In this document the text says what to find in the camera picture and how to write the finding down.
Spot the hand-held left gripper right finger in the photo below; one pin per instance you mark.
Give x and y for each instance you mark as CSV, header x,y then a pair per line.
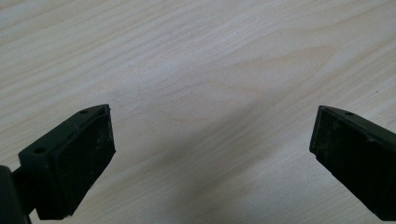
x,y
358,158

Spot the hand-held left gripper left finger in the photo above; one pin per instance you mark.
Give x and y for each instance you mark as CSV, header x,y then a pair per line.
x,y
73,161

